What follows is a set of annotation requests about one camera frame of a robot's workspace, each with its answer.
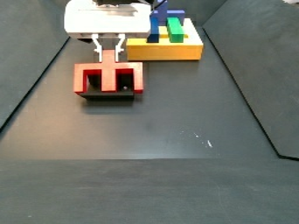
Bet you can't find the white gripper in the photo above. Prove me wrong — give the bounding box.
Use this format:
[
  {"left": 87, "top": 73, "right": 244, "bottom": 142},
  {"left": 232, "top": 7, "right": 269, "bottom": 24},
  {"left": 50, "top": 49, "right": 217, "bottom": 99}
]
[{"left": 63, "top": 0, "right": 152, "bottom": 62}]

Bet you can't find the yellow wooden board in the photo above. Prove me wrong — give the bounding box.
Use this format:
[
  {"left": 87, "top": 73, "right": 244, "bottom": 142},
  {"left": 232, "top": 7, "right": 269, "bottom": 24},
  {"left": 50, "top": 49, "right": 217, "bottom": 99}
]
[{"left": 125, "top": 18, "right": 202, "bottom": 61}]

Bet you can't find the red E-shaped block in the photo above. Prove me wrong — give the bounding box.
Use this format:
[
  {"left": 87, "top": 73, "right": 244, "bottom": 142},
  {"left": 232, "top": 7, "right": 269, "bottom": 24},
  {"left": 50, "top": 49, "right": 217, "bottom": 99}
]
[{"left": 73, "top": 50, "right": 144, "bottom": 95}]

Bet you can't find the black angled holder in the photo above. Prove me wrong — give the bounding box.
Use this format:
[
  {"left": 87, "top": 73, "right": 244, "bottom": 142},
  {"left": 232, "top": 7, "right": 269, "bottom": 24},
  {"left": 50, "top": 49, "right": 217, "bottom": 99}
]
[{"left": 79, "top": 73, "right": 134, "bottom": 101}]

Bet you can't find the blue bar block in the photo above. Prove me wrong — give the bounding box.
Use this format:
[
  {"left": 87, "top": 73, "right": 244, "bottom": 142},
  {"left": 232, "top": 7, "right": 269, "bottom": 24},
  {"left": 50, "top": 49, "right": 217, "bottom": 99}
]
[{"left": 146, "top": 17, "right": 160, "bottom": 43}]

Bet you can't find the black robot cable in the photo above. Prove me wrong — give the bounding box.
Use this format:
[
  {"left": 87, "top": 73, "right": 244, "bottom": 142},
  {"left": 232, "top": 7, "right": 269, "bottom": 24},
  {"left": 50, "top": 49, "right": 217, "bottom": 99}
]
[{"left": 94, "top": 0, "right": 166, "bottom": 12}]

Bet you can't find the green bar block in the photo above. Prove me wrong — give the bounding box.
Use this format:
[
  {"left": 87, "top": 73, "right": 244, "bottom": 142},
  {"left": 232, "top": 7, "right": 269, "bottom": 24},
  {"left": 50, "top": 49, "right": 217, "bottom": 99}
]
[{"left": 166, "top": 17, "right": 184, "bottom": 43}]

